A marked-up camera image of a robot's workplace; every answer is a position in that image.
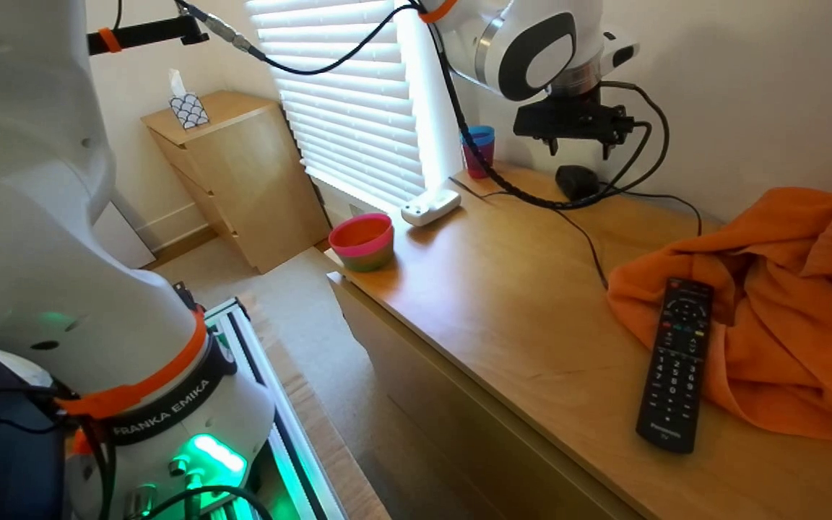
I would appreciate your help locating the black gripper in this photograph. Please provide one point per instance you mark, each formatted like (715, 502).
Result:
(575, 116)

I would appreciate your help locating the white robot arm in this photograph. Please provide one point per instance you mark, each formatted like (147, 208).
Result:
(30, 191)

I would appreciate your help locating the red and blue cup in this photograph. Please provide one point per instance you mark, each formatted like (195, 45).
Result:
(480, 149)

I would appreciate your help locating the white game controller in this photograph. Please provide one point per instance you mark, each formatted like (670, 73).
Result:
(432, 207)

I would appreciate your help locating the white window blinds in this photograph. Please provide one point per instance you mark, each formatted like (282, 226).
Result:
(360, 116)

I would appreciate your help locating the black TV remote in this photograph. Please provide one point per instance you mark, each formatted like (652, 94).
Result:
(676, 370)

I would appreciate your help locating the orange cloth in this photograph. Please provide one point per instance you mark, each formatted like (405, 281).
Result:
(793, 320)

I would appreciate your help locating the light wooden cabinet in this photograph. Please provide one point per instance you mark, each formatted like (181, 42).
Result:
(244, 182)

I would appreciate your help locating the patterned tissue box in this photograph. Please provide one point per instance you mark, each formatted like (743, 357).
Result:
(189, 107)

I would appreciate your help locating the black bar with orange tape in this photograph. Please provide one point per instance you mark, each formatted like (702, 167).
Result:
(146, 35)

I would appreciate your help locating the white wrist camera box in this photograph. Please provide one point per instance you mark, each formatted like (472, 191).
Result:
(618, 54)

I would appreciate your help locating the aluminium rail frame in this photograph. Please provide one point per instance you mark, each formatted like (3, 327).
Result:
(286, 422)

